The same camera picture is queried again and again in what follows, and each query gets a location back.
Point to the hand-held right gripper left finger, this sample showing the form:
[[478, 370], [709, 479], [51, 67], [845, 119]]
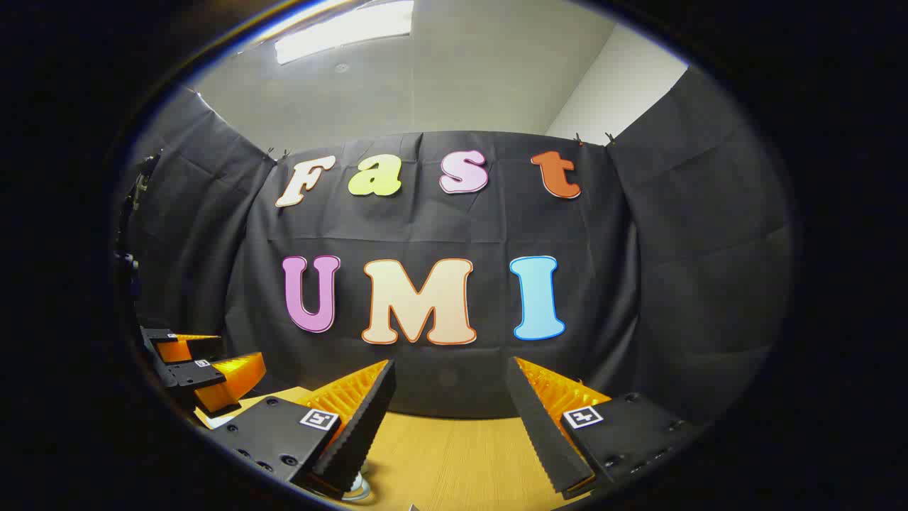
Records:
[[358, 433]]

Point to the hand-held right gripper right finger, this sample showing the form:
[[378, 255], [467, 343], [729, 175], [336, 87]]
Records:
[[543, 433]]

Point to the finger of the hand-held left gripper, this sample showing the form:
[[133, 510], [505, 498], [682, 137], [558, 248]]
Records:
[[157, 336], [188, 374]]

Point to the black backdrop stand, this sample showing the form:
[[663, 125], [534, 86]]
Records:
[[147, 177]]

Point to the black backdrop cloth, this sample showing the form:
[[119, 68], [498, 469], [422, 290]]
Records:
[[624, 284]]

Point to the ceiling light panel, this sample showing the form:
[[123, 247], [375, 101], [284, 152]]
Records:
[[340, 32]]

